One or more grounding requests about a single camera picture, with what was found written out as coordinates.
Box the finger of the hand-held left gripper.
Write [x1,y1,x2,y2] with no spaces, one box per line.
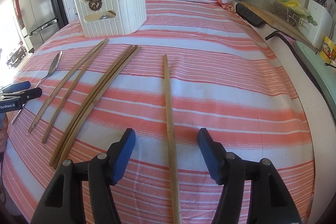
[0,88,43,103]
[0,81,31,94]

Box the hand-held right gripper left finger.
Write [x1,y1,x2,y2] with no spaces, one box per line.
[30,128,136,224]

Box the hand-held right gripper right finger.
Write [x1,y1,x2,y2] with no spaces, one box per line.
[197,128,302,224]

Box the metal spoon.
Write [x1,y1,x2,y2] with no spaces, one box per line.
[11,50,63,125]

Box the white ribbed utensil holder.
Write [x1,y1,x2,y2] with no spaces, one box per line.
[73,0,147,39]

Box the dark table set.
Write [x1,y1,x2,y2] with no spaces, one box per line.
[7,48,27,70]

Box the pale green cutting board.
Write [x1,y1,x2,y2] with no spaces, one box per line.
[293,40,336,119]

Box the pink cloth with black trim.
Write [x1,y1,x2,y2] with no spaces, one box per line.
[265,30,301,58]

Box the black oblong case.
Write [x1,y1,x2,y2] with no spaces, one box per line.
[235,3,264,28]

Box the wooden cutting board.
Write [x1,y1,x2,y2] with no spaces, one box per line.
[241,1,319,53]

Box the yellow snack packet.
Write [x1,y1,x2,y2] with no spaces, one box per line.
[319,35,336,61]

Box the yellow plastic bag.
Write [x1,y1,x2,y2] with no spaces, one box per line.
[274,0,311,16]

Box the white knife block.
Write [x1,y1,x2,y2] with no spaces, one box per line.
[306,0,334,44]

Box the red wall hanging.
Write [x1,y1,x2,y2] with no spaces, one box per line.
[14,0,26,31]

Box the wire basket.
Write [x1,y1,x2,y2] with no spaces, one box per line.
[270,0,308,30]

